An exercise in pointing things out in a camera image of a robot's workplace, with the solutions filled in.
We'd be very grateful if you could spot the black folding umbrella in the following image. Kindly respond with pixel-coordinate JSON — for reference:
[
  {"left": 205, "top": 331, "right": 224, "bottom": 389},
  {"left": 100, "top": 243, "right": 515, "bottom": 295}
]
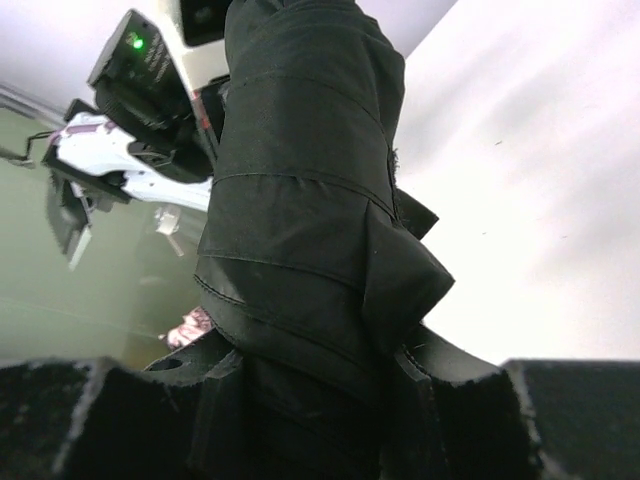
[{"left": 195, "top": 1, "right": 453, "bottom": 479}]

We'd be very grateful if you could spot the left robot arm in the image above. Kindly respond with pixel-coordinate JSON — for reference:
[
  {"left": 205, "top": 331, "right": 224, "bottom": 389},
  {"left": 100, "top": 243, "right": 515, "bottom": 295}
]
[{"left": 43, "top": 1, "right": 229, "bottom": 268}]

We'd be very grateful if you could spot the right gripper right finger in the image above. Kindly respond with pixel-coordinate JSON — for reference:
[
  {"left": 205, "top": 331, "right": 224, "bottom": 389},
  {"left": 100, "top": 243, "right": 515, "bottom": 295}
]
[{"left": 389, "top": 324, "right": 640, "bottom": 480}]

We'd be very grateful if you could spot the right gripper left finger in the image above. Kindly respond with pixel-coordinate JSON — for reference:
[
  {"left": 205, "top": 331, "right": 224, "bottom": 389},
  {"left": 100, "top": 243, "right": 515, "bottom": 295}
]
[{"left": 1, "top": 333, "right": 245, "bottom": 479}]

